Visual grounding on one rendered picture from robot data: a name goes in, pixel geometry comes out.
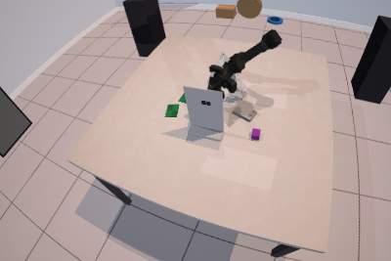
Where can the small purple block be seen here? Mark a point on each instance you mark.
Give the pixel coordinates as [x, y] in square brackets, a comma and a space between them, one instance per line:
[255, 134]

